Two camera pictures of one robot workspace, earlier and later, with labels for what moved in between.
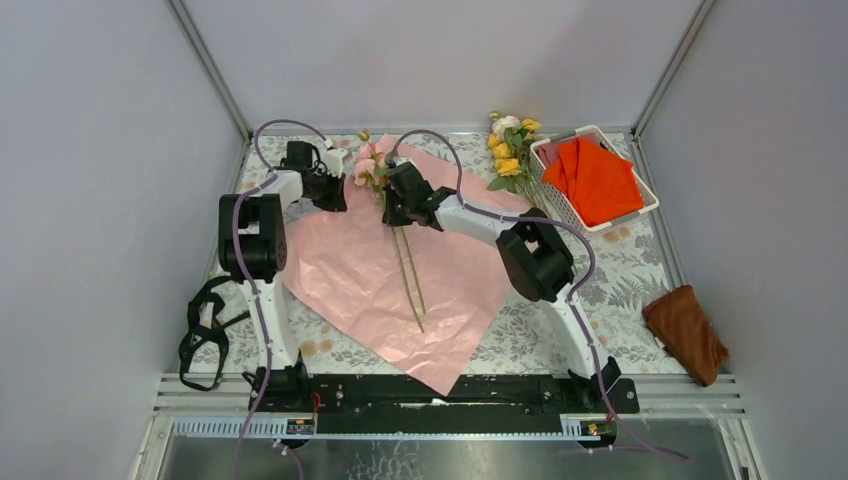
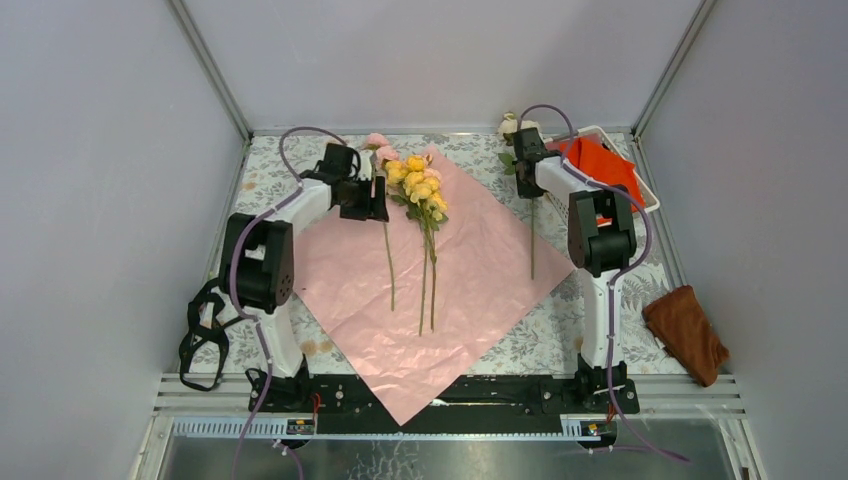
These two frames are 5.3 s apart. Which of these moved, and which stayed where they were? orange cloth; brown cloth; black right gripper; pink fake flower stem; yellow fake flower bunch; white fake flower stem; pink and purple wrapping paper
Moved: pink fake flower stem; yellow fake flower bunch; white fake flower stem; black right gripper; pink and purple wrapping paper
Stayed: brown cloth; orange cloth
